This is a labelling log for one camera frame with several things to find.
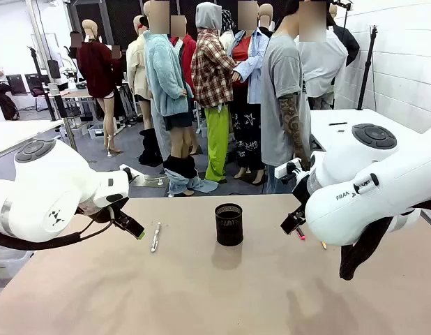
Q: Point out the mannequin in cream jacket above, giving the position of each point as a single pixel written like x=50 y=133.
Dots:
x=135 y=70

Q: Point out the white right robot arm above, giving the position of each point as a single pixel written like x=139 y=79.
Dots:
x=358 y=209

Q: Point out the black speaker box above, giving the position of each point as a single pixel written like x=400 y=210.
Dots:
x=53 y=69

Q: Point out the yellow orange pencil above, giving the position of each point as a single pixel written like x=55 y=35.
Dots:
x=323 y=245

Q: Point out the mannequin in blue shirt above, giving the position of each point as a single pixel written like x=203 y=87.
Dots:
x=254 y=70

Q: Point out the black mesh pen holder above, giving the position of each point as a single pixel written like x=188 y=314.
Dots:
x=229 y=230

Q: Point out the black marker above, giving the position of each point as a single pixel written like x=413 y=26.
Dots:
x=337 y=123

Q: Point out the white pen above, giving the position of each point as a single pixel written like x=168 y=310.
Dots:
x=155 y=239

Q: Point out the mannequin in plaid shirt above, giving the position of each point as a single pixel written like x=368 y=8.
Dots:
x=212 y=70

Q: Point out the mannequin in blue fleece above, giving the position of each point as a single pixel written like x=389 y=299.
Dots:
x=163 y=70

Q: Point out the mannequin in black jacket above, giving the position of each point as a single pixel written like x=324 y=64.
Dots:
x=348 y=42

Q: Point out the mannequin in red jacket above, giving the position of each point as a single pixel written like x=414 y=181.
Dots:
x=187 y=49

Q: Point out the grey floor crate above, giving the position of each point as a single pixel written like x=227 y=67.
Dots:
x=96 y=132

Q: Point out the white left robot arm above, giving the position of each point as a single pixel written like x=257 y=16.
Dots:
x=44 y=181

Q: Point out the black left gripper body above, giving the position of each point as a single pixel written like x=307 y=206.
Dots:
x=100 y=213

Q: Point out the clear plastic storage bin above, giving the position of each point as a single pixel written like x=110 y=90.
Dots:
x=9 y=272

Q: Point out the black tripod stand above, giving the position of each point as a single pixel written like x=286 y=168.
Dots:
x=367 y=70

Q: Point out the person in grey T-shirt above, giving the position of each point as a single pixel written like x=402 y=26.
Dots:
x=278 y=87

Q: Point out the mannequin in maroon sweater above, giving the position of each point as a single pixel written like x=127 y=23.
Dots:
x=97 y=70

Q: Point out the person's right hand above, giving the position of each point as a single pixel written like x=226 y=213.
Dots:
x=303 y=162

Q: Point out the small white side table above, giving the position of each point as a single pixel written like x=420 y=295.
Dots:
x=20 y=132

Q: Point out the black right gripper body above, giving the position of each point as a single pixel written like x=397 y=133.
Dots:
x=302 y=188

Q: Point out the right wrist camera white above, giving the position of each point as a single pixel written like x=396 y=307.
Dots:
x=283 y=170

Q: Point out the large white side table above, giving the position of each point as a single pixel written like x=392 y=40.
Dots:
x=393 y=118

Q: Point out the grey floor power plate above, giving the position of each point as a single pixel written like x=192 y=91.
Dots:
x=145 y=181

